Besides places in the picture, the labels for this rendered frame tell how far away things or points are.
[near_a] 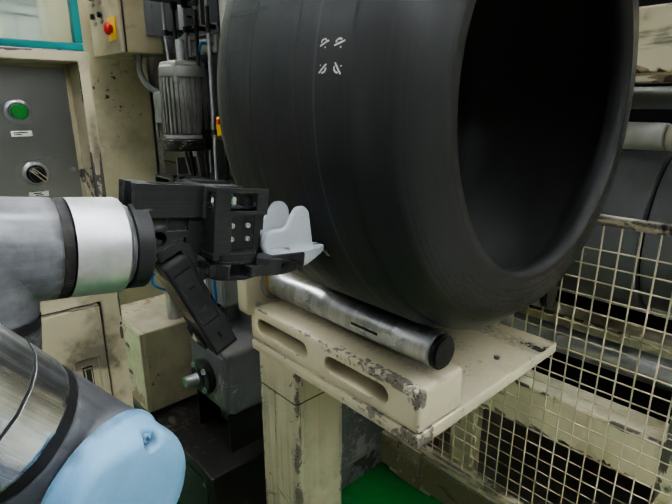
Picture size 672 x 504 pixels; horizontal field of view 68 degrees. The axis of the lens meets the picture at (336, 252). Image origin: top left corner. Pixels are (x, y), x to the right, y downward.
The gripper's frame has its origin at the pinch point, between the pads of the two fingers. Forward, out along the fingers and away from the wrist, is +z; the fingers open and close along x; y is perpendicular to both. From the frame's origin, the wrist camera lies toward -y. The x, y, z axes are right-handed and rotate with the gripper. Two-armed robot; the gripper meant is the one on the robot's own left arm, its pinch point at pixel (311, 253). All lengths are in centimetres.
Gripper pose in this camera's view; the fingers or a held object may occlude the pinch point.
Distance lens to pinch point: 53.9
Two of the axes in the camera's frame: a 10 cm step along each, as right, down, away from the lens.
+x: -6.7, -2.1, 7.1
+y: 0.9, -9.8, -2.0
